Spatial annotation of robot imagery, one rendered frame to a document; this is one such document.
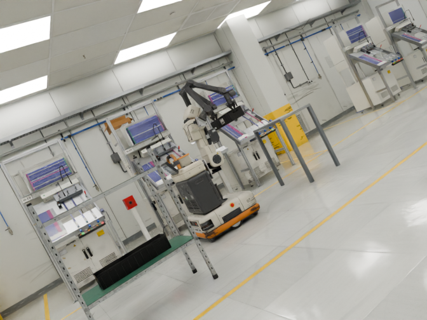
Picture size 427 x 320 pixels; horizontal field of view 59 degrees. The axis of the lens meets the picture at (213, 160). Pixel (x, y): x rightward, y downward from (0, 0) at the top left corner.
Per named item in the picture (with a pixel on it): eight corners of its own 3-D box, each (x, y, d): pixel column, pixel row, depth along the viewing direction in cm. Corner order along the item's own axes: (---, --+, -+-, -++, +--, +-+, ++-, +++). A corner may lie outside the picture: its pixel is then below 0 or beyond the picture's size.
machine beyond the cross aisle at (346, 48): (420, 86, 753) (378, -1, 744) (396, 100, 716) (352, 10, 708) (366, 106, 875) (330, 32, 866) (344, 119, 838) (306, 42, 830)
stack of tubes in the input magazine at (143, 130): (165, 130, 563) (157, 113, 562) (135, 144, 541) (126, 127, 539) (162, 132, 575) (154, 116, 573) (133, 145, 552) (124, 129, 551)
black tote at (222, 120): (214, 131, 459) (210, 123, 458) (225, 125, 465) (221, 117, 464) (232, 120, 405) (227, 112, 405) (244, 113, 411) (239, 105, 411)
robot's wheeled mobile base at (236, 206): (210, 242, 377) (199, 220, 376) (192, 237, 437) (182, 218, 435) (263, 209, 401) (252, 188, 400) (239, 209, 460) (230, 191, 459)
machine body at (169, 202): (213, 210, 558) (194, 173, 556) (174, 235, 527) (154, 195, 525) (197, 212, 617) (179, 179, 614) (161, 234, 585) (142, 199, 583)
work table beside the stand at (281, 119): (312, 182, 421) (279, 119, 417) (281, 186, 486) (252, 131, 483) (340, 164, 437) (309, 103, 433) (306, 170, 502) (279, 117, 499)
